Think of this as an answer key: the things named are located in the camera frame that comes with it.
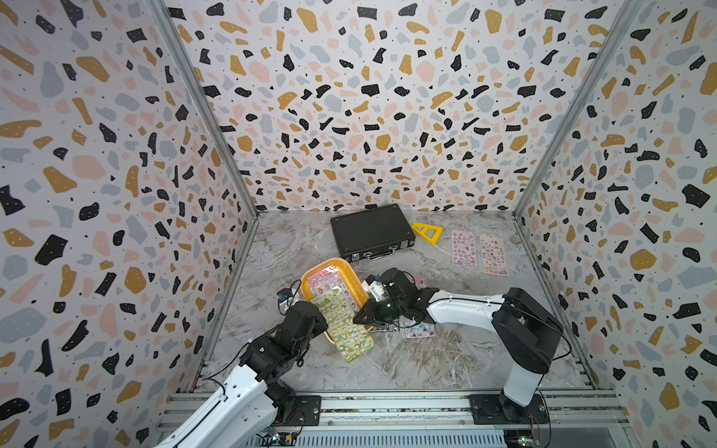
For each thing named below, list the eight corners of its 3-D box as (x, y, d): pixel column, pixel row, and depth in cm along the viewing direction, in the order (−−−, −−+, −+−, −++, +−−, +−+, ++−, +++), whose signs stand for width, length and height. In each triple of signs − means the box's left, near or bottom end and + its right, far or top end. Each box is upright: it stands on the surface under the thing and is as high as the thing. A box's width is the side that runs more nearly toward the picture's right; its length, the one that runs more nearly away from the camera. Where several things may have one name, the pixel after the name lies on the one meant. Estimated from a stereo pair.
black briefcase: (345, 267, 106) (343, 258, 102) (331, 225, 120) (329, 215, 115) (415, 248, 113) (417, 238, 108) (395, 210, 127) (395, 200, 122)
